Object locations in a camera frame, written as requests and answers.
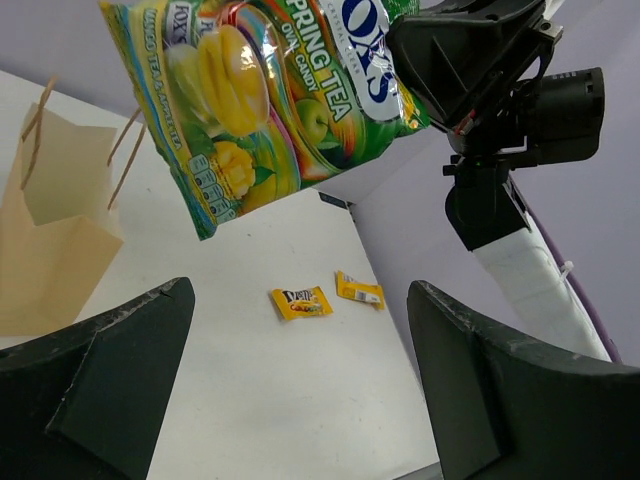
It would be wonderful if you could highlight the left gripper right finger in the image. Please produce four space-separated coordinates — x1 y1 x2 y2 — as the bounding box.
407 281 639 479

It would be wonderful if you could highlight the yellow M&M's packet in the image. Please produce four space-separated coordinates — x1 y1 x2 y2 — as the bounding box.
271 286 333 321

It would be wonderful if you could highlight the green Fox's candy bag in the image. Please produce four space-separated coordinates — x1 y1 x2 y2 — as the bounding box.
99 1 430 240

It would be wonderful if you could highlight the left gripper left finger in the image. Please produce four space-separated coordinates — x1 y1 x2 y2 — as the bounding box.
1 277 195 479

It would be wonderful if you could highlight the brown paper bag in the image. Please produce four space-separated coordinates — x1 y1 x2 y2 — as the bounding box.
1 79 126 337

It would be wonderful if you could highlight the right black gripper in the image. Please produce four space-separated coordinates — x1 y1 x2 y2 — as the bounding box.
386 0 563 155

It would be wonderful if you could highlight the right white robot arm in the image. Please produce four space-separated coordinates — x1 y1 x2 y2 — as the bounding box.
386 1 620 362

